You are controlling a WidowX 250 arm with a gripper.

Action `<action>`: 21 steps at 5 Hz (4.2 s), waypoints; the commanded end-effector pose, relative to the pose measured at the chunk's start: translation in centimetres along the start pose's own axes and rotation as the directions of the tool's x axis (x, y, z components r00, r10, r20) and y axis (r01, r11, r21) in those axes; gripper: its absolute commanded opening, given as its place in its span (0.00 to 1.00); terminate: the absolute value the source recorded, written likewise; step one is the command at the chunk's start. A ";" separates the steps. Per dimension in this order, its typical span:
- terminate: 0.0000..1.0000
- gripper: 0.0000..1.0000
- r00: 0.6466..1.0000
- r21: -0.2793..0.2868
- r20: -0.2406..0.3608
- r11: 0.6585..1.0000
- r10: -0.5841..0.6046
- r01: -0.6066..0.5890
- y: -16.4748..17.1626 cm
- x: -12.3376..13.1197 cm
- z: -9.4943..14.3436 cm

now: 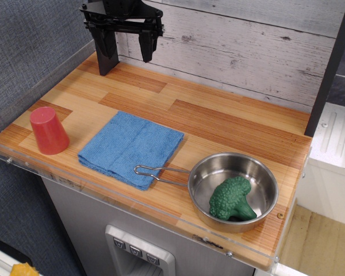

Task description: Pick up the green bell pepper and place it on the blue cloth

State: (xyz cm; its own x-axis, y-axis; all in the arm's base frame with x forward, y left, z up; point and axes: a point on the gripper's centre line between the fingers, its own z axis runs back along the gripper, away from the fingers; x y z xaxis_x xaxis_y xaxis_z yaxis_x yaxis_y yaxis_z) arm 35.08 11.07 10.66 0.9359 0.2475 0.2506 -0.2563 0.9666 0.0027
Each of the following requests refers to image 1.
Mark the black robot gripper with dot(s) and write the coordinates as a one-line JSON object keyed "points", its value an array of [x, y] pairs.
{"points": [[103, 18]]}

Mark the green toy broccoli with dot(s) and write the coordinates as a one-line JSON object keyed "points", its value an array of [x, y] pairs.
{"points": [[229, 199]]}

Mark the blue folded cloth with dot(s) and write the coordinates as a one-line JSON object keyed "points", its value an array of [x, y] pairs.
{"points": [[127, 141]]}

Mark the red plastic cup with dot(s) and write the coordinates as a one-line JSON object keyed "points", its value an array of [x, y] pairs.
{"points": [[50, 135]]}

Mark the stainless steel pan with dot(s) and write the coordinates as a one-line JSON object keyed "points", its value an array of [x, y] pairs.
{"points": [[212, 170]]}

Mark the grey toy fridge cabinet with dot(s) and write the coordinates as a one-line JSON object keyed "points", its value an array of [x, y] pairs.
{"points": [[85, 218]]}

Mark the silver dispenser panel with buttons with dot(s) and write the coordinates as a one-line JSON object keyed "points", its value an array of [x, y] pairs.
{"points": [[132, 255]]}

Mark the white toy sink unit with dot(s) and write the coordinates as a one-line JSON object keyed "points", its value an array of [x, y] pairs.
{"points": [[321, 188]]}

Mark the yellow object at corner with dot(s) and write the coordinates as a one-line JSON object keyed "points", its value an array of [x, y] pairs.
{"points": [[23, 269]]}

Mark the black left vertical post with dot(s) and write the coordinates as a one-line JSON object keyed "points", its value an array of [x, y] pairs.
{"points": [[105, 64]]}

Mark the black vertical post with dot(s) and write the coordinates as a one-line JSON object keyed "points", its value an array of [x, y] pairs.
{"points": [[326, 84], [105, 64]]}

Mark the black right vertical post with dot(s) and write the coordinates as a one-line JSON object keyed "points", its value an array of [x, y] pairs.
{"points": [[326, 84]]}

